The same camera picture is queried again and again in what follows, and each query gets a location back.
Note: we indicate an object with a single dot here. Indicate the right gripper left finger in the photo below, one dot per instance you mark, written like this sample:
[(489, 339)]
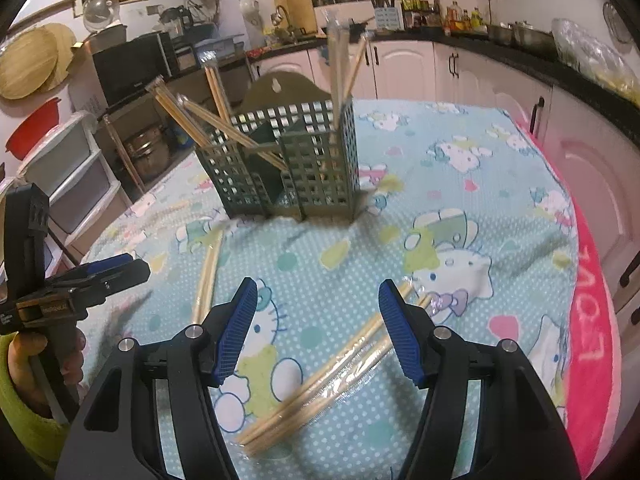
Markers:
[(115, 434)]

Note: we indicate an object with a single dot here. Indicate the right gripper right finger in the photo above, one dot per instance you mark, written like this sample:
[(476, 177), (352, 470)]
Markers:
[(519, 434)]

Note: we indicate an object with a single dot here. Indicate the person left hand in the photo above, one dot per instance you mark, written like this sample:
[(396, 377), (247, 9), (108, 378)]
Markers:
[(24, 346)]

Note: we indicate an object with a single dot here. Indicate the chopsticks pair beside basket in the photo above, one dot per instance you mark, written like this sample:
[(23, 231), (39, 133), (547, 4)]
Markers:
[(205, 292)]

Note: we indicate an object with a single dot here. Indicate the pink towel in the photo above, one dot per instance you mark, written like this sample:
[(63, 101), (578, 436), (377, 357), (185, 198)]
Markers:
[(591, 382)]

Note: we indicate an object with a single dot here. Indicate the white plastic drawer unit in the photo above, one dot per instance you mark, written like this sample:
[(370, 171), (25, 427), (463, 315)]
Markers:
[(85, 196)]

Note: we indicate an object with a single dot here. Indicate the steel pot on shelf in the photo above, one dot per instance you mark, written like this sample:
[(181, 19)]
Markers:
[(149, 152)]

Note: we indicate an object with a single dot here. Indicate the red plastic basin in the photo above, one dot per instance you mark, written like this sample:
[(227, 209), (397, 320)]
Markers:
[(27, 135)]

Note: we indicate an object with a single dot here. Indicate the wooden shelf rack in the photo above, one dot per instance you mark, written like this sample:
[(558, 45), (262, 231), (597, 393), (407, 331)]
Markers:
[(141, 112)]

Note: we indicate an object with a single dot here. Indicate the green plastic utensil basket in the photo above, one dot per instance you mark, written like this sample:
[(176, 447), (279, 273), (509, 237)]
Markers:
[(287, 112)]

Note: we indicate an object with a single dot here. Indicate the chopsticks leaning in basket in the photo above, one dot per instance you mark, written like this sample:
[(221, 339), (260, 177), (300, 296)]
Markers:
[(180, 109)]

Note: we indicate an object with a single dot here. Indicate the Hello Kitty blue tablecloth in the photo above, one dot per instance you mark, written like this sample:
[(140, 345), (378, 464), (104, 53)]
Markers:
[(458, 205)]

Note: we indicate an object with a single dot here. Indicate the black microwave oven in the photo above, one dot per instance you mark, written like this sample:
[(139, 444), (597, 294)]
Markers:
[(127, 68)]

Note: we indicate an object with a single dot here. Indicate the round bamboo tray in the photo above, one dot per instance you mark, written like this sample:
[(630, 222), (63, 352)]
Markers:
[(26, 63)]

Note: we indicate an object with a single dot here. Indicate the upright chopsticks in basket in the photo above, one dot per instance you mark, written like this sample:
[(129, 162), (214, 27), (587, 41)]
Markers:
[(343, 70)]

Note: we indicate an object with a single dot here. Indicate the wooden cutting board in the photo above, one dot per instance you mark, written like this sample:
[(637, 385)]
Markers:
[(300, 15)]

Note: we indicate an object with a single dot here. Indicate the plastic bag on counter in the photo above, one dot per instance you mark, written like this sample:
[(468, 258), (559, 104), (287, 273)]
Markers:
[(594, 59)]

